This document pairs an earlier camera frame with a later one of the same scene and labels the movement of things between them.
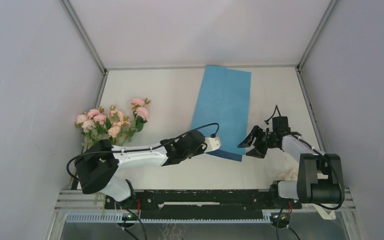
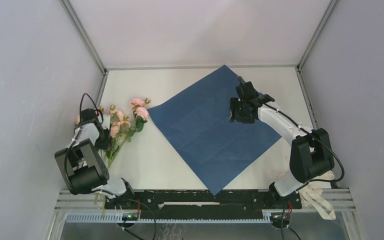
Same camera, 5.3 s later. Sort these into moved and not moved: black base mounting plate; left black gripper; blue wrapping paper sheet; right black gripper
Moved: left black gripper; blue wrapping paper sheet; right black gripper
Not moved: black base mounting plate
